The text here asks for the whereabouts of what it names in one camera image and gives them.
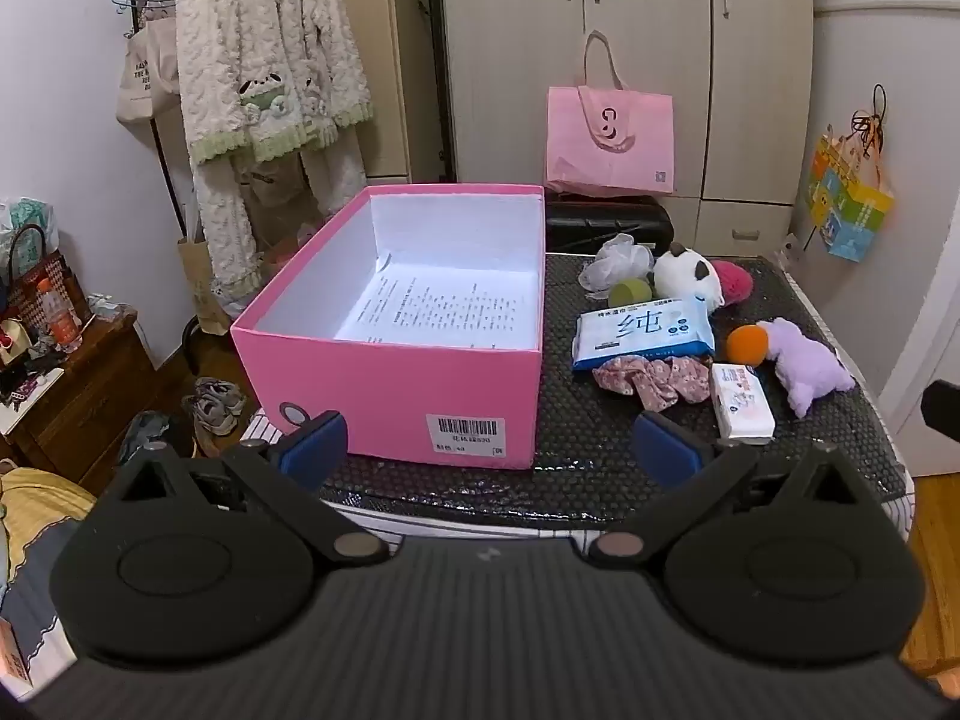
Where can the cream knitted cardigan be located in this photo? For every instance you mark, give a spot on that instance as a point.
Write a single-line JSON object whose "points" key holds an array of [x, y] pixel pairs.
{"points": [[266, 81]]}

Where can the beige wardrobe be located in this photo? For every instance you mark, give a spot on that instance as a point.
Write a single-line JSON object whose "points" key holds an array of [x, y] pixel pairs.
{"points": [[460, 94]]}

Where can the printed paper sheet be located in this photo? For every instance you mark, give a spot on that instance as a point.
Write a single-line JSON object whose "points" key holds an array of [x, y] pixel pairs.
{"points": [[460, 308]]}

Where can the beige canvas tote bag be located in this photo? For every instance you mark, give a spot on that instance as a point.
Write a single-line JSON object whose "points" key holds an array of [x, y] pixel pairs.
{"points": [[149, 80]]}

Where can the white mesh bath pouf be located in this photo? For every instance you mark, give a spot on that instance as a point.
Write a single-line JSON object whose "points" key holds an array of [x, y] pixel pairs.
{"points": [[619, 259]]}

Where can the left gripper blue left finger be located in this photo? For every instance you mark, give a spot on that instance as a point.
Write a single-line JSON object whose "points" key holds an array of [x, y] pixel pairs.
{"points": [[312, 452]]}

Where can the purple plush toy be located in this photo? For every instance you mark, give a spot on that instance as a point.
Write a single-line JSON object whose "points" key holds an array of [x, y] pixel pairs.
{"points": [[808, 369]]}

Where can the pink paper shopping bag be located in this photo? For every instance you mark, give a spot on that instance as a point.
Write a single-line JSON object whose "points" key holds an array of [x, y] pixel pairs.
{"points": [[608, 142]]}

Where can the pink cardboard storage box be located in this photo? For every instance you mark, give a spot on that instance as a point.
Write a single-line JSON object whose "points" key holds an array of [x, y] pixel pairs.
{"points": [[444, 406]]}

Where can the white plush toy brown ears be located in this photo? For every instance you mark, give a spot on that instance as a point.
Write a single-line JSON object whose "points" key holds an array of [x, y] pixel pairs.
{"points": [[681, 273]]}

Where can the wooden side cabinet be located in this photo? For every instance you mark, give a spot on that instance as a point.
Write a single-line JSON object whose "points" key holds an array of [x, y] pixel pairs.
{"points": [[76, 427]]}

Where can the magenta fluffy pompom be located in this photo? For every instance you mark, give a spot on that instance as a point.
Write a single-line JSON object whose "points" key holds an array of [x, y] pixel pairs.
{"points": [[735, 282]]}

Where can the small white tissue pack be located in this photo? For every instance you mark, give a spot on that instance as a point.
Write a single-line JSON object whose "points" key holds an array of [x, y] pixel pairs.
{"points": [[741, 408]]}

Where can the pink floral scrunchie cloth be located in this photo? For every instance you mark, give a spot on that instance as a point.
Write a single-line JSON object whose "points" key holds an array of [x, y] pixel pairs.
{"points": [[658, 383]]}

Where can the black suitcase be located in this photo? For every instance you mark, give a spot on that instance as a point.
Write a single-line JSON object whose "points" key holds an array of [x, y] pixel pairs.
{"points": [[581, 225]]}

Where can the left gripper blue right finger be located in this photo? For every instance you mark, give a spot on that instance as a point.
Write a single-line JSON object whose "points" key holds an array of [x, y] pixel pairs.
{"points": [[666, 451]]}

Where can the green egg-shaped sponge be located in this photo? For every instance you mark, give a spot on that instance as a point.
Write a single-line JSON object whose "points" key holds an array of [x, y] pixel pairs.
{"points": [[629, 292]]}

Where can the orange foam ball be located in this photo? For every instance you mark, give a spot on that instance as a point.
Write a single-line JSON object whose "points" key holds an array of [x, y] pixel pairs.
{"points": [[747, 345]]}

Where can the blue white wet wipes pack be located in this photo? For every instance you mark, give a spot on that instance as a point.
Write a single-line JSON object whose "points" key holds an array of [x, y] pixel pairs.
{"points": [[669, 328]]}

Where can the grey sneakers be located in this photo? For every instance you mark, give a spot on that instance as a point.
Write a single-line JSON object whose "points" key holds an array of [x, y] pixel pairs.
{"points": [[216, 405]]}

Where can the colourful gift bag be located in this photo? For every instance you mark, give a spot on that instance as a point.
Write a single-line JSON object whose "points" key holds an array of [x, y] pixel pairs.
{"points": [[848, 195]]}

